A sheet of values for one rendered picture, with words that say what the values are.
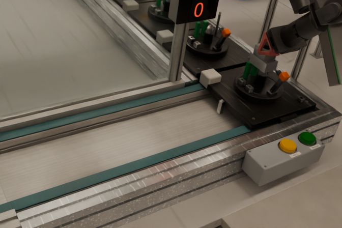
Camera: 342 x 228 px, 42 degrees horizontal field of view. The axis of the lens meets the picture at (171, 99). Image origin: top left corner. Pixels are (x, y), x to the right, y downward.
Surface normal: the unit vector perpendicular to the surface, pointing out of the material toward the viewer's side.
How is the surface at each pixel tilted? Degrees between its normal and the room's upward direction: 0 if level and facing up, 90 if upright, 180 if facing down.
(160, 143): 0
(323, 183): 0
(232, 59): 0
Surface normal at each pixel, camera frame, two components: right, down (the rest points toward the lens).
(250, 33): 0.13, -0.81
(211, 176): 0.52, 0.55
